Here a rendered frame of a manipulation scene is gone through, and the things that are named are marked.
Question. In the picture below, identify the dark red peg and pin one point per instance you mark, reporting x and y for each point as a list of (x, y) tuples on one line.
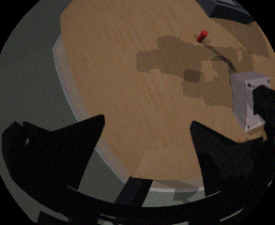
[(203, 34)]

